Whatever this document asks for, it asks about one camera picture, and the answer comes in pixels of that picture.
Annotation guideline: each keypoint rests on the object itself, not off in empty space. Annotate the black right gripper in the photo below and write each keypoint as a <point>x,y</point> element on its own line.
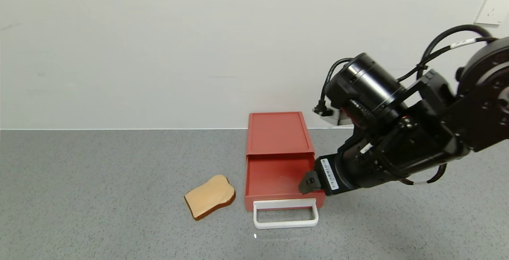
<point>329,174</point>

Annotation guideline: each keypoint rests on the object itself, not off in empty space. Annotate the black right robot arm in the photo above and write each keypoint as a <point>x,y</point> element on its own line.
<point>477,113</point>

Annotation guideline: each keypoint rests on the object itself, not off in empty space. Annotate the red drawer cabinet housing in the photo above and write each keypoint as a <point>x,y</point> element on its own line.
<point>278,132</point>

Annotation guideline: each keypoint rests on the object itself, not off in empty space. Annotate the toast slice with brown crust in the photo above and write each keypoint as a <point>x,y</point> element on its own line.
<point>208,198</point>

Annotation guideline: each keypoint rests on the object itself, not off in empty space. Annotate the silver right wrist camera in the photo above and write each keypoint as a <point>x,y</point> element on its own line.
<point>338,117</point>

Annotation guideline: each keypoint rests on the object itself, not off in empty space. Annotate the white wall socket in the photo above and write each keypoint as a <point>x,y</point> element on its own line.
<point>493,7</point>

